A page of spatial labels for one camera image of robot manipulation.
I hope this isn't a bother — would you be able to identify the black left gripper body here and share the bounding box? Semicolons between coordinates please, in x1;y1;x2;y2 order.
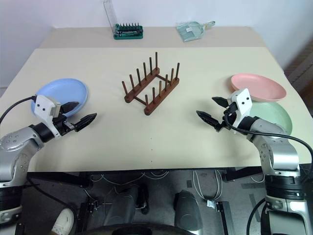
52;114;77;137

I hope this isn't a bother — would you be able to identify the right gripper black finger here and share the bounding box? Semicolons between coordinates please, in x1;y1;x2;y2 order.
211;96;230;108
196;110;222;131

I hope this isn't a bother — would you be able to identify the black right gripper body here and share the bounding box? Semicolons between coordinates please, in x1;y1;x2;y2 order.
215;102;240;133

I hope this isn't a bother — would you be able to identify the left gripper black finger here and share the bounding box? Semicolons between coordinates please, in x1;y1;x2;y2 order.
74;113;98;133
60;101;80;115

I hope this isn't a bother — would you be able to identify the blue plate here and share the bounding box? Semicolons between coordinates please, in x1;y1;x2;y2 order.
30;77;89;118

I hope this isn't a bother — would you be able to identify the pink plate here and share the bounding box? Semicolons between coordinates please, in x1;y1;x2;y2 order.
230;73;287;103

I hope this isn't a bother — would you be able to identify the green plate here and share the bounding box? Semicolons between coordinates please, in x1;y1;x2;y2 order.
248;100;293;137

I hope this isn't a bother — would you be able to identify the brown wooden dish rack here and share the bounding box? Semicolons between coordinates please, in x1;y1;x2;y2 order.
121;51;181;117

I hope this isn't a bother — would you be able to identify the cream table mat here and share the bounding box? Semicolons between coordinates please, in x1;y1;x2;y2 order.
0;47;305;172

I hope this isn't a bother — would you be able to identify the light green dustpan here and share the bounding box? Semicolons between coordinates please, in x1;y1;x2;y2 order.
176;20;217;43

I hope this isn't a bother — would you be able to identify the dark rounded shape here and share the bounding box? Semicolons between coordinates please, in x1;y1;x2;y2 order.
173;190;204;232
110;186;150;231

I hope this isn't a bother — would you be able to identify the green screwdriver bit set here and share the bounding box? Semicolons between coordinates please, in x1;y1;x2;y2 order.
112;22;145;41

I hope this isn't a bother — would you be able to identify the white shoe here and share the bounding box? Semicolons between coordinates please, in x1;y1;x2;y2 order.
50;208;75;235

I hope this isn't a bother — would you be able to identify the clear plastic case lid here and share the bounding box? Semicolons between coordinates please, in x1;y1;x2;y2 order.
103;0;119;26

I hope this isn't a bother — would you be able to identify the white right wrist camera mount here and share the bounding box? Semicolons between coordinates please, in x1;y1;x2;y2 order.
226;88;253;129

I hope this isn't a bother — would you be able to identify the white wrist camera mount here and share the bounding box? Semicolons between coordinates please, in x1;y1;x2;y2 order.
33;94;62;138
226;88;253;129

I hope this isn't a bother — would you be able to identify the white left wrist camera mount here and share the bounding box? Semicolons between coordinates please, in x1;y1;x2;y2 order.
33;94;62;138

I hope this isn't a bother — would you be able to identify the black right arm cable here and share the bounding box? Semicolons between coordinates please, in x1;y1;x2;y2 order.
224;113;313;160

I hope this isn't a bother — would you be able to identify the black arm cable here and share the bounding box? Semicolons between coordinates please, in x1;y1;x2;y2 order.
0;95;38;123
224;113;313;160

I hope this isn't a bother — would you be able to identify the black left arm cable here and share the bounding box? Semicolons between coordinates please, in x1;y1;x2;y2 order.
0;95;38;123

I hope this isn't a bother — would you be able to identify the black table frame bar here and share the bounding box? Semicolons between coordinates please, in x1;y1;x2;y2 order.
224;166;265;182

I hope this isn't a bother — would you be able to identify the white cable loop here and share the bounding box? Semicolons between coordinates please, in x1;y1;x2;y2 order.
192;169;224;201

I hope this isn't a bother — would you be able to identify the thin white wavy cable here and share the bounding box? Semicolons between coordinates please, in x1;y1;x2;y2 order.
89;170;170;183

